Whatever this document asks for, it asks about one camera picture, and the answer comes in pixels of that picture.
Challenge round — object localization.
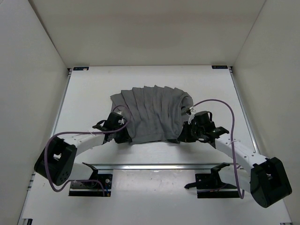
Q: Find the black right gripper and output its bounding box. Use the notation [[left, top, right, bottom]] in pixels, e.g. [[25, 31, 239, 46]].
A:
[[178, 121, 204, 143]]

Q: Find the grey pleated skirt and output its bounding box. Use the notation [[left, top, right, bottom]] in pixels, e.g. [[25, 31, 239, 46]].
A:
[[111, 85, 194, 144]]

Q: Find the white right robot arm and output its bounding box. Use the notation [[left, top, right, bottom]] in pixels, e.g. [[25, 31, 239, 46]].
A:
[[178, 110, 292, 208]]

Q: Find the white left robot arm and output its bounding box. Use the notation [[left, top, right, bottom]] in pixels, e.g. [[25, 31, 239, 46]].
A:
[[34, 111, 131, 188]]

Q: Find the blue right corner label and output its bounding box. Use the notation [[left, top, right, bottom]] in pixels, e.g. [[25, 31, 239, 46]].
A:
[[211, 65, 228, 69]]

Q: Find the blue corner label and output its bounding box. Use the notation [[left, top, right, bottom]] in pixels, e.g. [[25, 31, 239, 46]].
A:
[[211, 65, 228, 69], [73, 67, 89, 71]]

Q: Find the blue left corner label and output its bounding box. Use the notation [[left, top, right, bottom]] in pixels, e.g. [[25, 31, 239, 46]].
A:
[[73, 67, 89, 71]]

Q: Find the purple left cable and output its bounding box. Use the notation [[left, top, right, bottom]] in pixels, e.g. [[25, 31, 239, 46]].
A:
[[45, 105, 130, 196]]

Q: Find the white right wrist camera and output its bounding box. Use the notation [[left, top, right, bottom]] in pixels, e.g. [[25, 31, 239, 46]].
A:
[[186, 106, 197, 125]]

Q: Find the aluminium front rail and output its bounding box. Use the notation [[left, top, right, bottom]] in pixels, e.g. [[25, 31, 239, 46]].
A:
[[93, 164, 217, 170]]

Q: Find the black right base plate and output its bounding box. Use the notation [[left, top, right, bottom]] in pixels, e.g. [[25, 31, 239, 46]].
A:
[[184, 173, 239, 199]]

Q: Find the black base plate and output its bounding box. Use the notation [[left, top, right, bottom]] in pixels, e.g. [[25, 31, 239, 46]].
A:
[[184, 173, 239, 199], [68, 172, 113, 197]]

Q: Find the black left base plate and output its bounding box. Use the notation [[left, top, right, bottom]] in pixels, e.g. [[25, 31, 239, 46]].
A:
[[68, 172, 113, 197]]

